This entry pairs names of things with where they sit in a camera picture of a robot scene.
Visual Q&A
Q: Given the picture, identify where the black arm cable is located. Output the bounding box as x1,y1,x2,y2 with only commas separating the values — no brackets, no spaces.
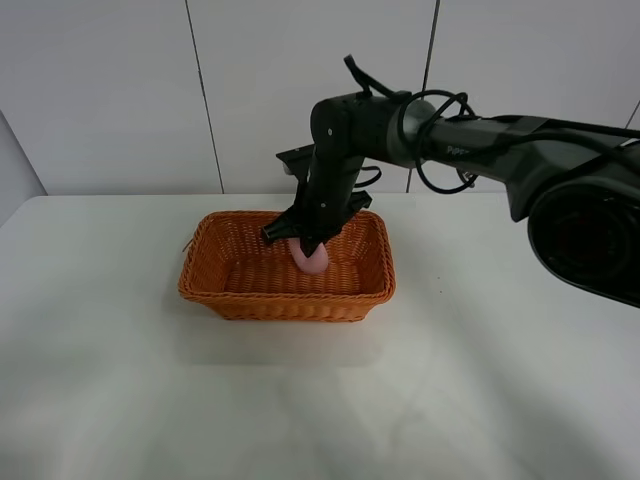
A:
342,54,640,195

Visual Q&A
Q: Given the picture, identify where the orange woven plastic basket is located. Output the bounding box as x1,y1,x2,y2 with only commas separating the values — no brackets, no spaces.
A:
178,211,396,322

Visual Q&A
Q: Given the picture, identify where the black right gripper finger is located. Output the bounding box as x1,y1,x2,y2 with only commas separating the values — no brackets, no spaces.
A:
299,237,324,258

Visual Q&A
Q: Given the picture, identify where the pink peach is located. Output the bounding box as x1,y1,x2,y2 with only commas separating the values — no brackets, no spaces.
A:
288,238,329,275

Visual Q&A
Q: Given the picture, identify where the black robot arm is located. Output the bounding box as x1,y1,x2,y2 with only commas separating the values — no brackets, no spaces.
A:
262,91,639,306

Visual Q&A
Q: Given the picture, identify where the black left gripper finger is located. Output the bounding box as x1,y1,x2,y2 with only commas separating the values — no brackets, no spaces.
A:
261,212,301,245

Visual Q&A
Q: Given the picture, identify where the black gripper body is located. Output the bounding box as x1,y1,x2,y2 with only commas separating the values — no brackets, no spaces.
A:
289,149,372,240

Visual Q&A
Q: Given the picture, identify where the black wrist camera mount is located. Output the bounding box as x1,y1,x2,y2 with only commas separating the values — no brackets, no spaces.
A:
276,144,314,182

